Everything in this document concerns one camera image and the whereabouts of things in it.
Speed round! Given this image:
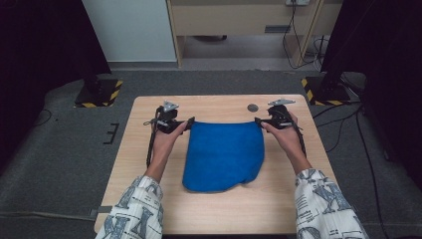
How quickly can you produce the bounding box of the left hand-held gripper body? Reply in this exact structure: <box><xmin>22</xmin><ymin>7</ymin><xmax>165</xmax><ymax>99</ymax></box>
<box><xmin>155</xmin><ymin>100</ymin><xmax>186</xmax><ymax>134</ymax></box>

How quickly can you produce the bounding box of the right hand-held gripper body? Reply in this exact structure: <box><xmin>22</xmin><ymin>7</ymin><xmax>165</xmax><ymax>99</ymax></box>
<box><xmin>266</xmin><ymin>98</ymin><xmax>297</xmax><ymax>130</ymax></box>

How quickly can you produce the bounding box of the blue cloth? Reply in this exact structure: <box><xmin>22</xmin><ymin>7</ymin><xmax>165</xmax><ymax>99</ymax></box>
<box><xmin>181</xmin><ymin>120</ymin><xmax>266</xmax><ymax>194</ymax></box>

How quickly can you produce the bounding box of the person's right hand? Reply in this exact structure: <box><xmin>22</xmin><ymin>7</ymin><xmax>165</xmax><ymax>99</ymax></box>
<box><xmin>260</xmin><ymin>111</ymin><xmax>314</xmax><ymax>174</ymax></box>

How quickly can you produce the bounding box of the person's left hand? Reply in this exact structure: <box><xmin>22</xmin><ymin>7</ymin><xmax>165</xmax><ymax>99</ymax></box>
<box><xmin>146</xmin><ymin>120</ymin><xmax>189</xmax><ymax>174</ymax></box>

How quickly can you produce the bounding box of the black yellow-striped stand base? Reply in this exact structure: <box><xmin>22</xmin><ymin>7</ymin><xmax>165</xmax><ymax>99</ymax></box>
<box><xmin>74</xmin><ymin>77</ymin><xmax>123</xmax><ymax>109</ymax></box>
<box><xmin>301</xmin><ymin>75</ymin><xmax>352</xmax><ymax>108</ymax></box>

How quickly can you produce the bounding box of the white cabinet panel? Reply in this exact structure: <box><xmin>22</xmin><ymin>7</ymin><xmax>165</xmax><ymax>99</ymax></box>
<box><xmin>82</xmin><ymin>0</ymin><xmax>177</xmax><ymax>64</ymax></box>

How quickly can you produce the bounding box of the light wooden desk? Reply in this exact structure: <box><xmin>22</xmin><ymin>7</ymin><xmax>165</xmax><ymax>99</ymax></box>
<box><xmin>165</xmin><ymin>0</ymin><xmax>343</xmax><ymax>70</ymax></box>

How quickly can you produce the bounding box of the grey tape piece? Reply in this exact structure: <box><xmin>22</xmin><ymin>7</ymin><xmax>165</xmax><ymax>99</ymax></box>
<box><xmin>88</xmin><ymin>205</ymin><xmax>113</xmax><ymax>219</ymax></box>

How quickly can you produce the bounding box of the black curtain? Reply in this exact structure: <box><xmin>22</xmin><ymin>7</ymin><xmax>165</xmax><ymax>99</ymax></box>
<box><xmin>319</xmin><ymin>0</ymin><xmax>422</xmax><ymax>182</ymax></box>
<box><xmin>0</xmin><ymin>0</ymin><xmax>112</xmax><ymax>168</ymax></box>

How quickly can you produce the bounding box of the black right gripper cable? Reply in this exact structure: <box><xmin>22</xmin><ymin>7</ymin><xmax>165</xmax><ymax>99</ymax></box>
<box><xmin>288</xmin><ymin>112</ymin><xmax>309</xmax><ymax>157</ymax></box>

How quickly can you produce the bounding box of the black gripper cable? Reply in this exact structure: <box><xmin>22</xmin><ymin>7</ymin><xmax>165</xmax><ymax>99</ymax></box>
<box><xmin>288</xmin><ymin>112</ymin><xmax>309</xmax><ymax>157</ymax></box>
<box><xmin>142</xmin><ymin>106</ymin><xmax>161</xmax><ymax>169</ymax></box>

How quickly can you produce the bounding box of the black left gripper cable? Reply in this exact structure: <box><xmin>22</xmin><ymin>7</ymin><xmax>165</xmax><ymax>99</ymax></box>
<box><xmin>142</xmin><ymin>106</ymin><xmax>161</xmax><ymax>169</ymax></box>

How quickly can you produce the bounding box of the black hanging power cable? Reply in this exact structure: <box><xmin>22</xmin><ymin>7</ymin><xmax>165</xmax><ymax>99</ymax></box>
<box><xmin>282</xmin><ymin>3</ymin><xmax>320</xmax><ymax>71</ymax></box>

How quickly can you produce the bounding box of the long black floor cable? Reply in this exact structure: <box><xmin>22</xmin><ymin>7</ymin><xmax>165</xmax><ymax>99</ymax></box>
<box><xmin>355</xmin><ymin>109</ymin><xmax>390</xmax><ymax>239</ymax></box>

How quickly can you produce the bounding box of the thin black floor cable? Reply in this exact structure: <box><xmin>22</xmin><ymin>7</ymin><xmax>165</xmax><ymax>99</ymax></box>
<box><xmin>33</xmin><ymin>109</ymin><xmax>54</xmax><ymax>127</ymax></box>

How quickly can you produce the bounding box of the grey floor cable strip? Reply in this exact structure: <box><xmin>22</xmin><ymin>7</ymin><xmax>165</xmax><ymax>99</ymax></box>
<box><xmin>0</xmin><ymin>211</ymin><xmax>98</xmax><ymax>223</ymax></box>

